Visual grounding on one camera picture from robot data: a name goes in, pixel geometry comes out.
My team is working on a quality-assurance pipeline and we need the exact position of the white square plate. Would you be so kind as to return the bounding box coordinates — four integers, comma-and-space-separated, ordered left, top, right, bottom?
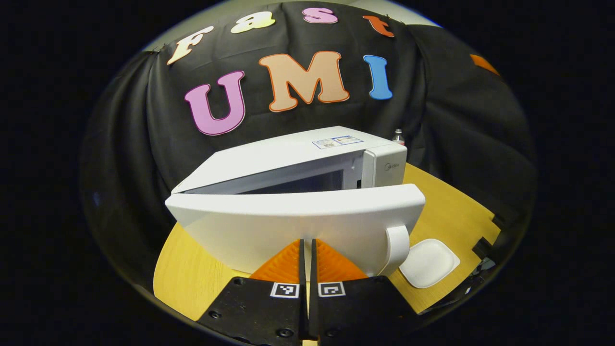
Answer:
398, 238, 461, 289

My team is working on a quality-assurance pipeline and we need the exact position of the white microwave oven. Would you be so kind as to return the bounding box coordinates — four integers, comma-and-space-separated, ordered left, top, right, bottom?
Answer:
165, 125, 427, 279

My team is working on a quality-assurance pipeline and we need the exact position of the black backdrop cloth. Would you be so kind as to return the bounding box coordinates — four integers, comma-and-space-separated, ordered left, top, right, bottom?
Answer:
79, 0, 538, 289

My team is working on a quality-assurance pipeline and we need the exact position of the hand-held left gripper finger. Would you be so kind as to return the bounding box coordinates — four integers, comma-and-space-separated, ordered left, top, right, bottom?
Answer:
196, 238, 308, 346
308, 238, 419, 346

